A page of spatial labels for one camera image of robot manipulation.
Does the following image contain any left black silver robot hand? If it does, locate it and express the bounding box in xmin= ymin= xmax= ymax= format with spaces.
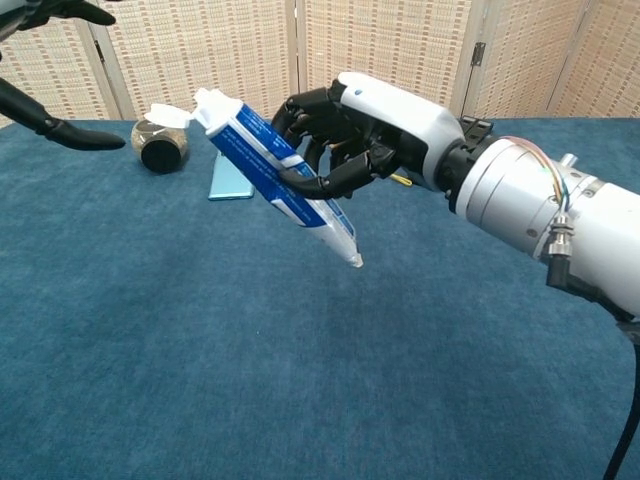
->
xmin=0 ymin=0 xmax=127 ymax=151

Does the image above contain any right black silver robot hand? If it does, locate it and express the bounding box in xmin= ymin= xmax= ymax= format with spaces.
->
xmin=271 ymin=71 xmax=466 ymax=201

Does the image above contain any blue white toothpaste tube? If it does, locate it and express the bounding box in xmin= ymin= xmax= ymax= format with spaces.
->
xmin=148 ymin=88 xmax=364 ymax=271

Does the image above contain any woven bamboo folding screen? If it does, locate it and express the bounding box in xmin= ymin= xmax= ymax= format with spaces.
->
xmin=0 ymin=0 xmax=640 ymax=129

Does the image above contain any round jar with black lid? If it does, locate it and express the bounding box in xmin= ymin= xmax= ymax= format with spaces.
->
xmin=130 ymin=118 xmax=191 ymax=175

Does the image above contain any light blue smartphone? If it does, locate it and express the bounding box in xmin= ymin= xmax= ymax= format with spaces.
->
xmin=207 ymin=152 xmax=256 ymax=202

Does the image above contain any blue felt table cloth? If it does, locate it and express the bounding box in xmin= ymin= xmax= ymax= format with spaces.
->
xmin=0 ymin=117 xmax=640 ymax=480

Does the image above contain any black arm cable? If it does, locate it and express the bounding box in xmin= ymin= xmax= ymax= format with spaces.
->
xmin=602 ymin=322 xmax=640 ymax=480

